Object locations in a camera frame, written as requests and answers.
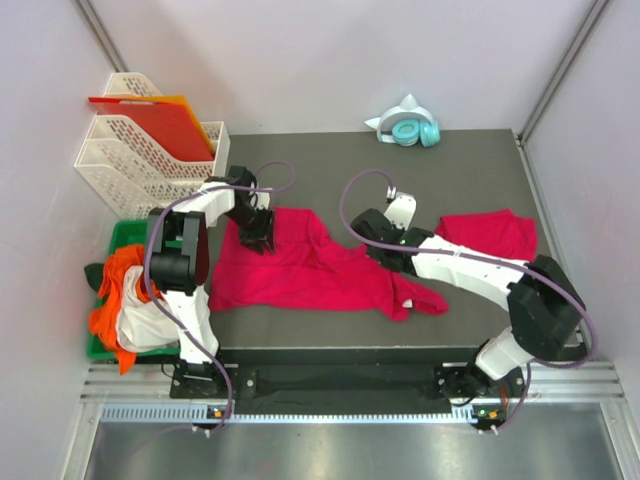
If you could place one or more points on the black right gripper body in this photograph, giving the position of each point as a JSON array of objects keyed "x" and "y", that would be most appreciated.
[{"x": 377, "y": 256}]

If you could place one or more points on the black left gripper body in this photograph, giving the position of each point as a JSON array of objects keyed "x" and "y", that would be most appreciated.
[{"x": 254, "y": 224}]

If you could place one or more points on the pink t shirt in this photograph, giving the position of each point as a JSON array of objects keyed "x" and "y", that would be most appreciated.
[
  {"x": 311, "y": 271},
  {"x": 500, "y": 233}
]

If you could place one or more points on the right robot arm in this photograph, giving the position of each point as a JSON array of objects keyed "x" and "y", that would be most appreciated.
[{"x": 543, "y": 307}]

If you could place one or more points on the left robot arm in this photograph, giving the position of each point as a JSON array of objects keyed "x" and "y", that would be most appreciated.
[{"x": 177, "y": 262}]

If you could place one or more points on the teal cat ear headphones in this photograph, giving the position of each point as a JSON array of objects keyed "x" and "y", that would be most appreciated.
[{"x": 406, "y": 124}]

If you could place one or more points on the white file organizer rack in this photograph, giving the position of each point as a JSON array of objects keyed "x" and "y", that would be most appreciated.
[{"x": 129, "y": 170}]

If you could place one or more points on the green plastic bin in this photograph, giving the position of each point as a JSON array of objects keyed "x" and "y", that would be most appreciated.
[{"x": 126, "y": 233}]

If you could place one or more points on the folded pink t shirt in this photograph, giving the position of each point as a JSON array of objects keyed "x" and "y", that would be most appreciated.
[{"x": 500, "y": 233}]

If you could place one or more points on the red orange folder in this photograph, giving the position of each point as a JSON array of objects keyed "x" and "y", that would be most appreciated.
[{"x": 169, "y": 120}]

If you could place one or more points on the dark green cloth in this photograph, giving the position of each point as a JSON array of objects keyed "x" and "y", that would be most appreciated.
[{"x": 94, "y": 275}]

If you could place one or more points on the orange t shirt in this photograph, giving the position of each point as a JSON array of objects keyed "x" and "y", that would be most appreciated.
[{"x": 128, "y": 322}]

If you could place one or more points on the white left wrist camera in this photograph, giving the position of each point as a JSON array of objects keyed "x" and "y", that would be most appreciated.
[{"x": 263, "y": 199}]

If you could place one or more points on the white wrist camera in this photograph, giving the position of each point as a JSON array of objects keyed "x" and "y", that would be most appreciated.
[
  {"x": 263, "y": 199},
  {"x": 401, "y": 208}
]

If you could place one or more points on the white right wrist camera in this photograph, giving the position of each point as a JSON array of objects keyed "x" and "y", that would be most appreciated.
[{"x": 401, "y": 208}]

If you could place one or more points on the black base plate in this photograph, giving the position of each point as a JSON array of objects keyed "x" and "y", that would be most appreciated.
[{"x": 358, "y": 389}]

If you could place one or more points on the grey cable duct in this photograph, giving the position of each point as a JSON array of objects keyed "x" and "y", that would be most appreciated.
[{"x": 210, "y": 414}]

